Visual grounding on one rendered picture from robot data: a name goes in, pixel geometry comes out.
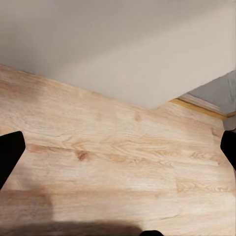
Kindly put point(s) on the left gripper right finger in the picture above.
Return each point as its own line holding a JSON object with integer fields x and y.
{"x": 228, "y": 146}

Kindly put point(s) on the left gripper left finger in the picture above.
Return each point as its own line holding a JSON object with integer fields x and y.
{"x": 12, "y": 146}

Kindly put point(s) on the fixed window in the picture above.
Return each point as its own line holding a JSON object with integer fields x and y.
{"x": 216, "y": 98}

